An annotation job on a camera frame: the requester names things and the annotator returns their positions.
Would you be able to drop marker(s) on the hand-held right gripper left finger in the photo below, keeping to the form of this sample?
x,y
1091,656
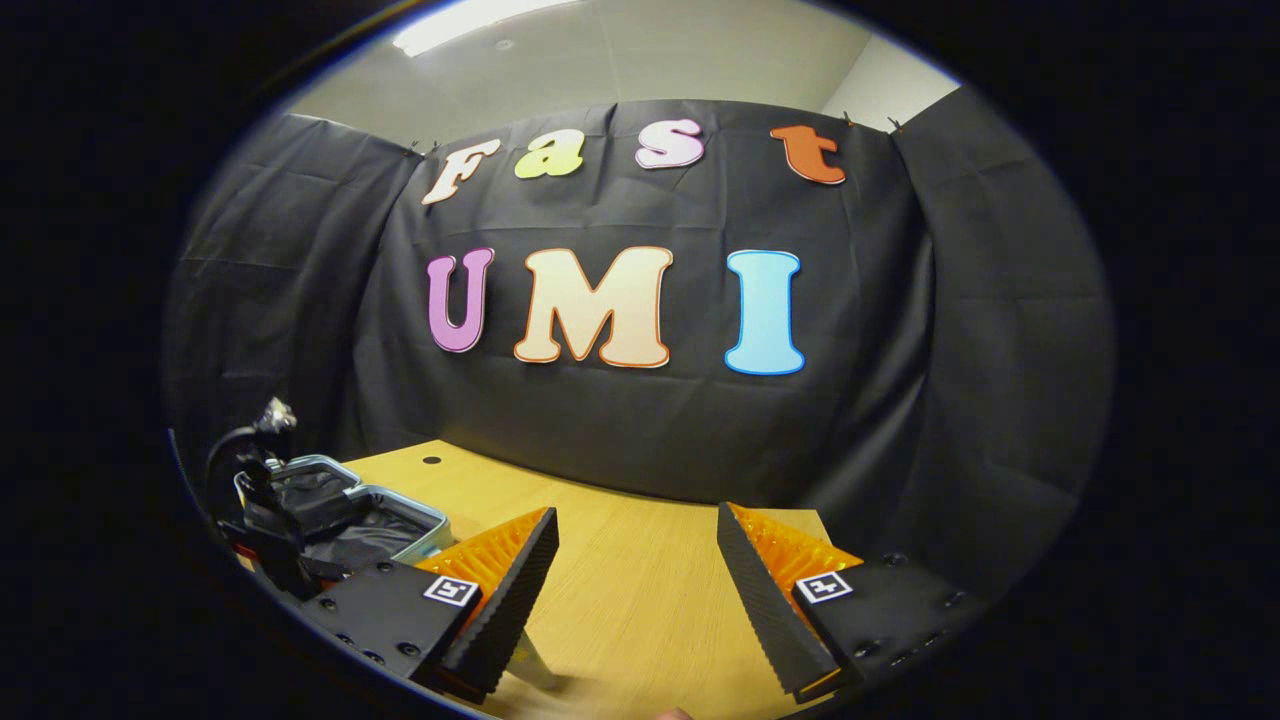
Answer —
x,y
520,590

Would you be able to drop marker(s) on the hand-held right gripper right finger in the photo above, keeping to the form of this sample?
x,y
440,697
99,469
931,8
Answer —
x,y
755,590

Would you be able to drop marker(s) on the silver sachet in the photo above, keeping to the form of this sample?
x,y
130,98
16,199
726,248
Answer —
x,y
540,662

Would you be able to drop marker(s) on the small light blue suitcase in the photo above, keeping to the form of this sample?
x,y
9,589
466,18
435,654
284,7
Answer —
x,y
375,530

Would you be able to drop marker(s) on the black backdrop cloth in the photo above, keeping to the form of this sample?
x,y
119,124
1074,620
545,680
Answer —
x,y
650,420

